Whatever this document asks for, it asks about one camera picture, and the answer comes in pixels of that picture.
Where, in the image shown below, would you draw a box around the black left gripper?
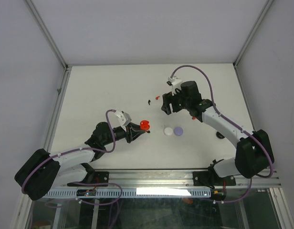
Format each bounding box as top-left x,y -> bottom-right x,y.
102,122 -> 145,146

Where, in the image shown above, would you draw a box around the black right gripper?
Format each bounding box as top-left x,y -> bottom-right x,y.
161,86 -> 190,115

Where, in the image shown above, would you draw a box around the orange earbud charging case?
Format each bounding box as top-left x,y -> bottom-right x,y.
140,120 -> 150,131

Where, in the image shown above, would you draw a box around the white earbud charging case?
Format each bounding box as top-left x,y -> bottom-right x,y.
163,127 -> 174,136

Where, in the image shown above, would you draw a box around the purple earbud charging case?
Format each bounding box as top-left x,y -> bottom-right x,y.
174,126 -> 184,136

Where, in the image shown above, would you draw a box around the black earbud charging case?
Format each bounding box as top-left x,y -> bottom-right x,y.
216,132 -> 225,139

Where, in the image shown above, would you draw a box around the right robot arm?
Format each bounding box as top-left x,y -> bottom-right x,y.
161,80 -> 274,185

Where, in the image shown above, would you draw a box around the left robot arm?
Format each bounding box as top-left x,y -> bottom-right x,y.
14,120 -> 150,200

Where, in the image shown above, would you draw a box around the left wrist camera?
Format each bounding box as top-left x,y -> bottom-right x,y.
114,110 -> 132,131

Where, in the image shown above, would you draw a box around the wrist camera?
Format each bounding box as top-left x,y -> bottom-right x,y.
114,110 -> 132,131
167,75 -> 183,94

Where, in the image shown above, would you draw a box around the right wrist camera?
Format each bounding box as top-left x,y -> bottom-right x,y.
167,75 -> 183,94

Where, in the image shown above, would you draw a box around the aluminium mounting rail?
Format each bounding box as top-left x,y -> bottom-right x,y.
93,169 -> 280,189

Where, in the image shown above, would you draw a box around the white slotted cable duct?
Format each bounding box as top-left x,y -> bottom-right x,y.
44,187 -> 211,199

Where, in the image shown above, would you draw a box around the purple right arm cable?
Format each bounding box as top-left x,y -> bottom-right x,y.
170,65 -> 275,178

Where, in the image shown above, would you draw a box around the aluminium enclosure frame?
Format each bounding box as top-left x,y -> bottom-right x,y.
8,0 -> 294,229

